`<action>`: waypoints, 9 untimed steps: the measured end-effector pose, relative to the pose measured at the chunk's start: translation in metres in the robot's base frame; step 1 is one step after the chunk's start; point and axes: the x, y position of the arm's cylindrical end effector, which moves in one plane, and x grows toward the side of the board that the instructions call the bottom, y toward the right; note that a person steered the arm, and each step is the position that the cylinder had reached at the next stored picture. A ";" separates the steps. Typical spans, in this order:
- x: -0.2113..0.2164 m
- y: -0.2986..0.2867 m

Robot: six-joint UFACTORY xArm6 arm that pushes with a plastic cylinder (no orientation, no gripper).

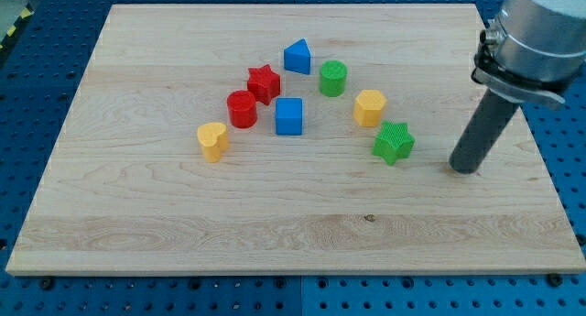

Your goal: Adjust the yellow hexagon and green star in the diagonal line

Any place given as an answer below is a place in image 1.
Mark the yellow hexagon block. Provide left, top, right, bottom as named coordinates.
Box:
left=353, top=90, right=387, bottom=127

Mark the yellow heart block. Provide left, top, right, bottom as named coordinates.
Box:
left=197, top=122, right=230, bottom=163

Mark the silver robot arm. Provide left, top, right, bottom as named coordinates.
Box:
left=449, top=0, right=585, bottom=174

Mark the red star block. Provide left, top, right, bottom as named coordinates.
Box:
left=247, top=64, right=281, bottom=105

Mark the wooden board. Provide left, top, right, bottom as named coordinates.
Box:
left=6, top=4, right=585, bottom=277

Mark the green star block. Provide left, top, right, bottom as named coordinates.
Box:
left=372, top=121, right=416, bottom=166

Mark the green cylinder block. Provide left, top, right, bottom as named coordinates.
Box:
left=319, top=60, right=348, bottom=97

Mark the blue cube block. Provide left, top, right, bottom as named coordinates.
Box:
left=275, top=98, right=303, bottom=136

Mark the blue triangle block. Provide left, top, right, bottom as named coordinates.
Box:
left=284, top=38, right=311, bottom=75

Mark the red cylinder block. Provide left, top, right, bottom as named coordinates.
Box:
left=226, top=90, right=257, bottom=128

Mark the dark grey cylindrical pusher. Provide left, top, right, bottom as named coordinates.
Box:
left=449, top=90, right=520, bottom=174

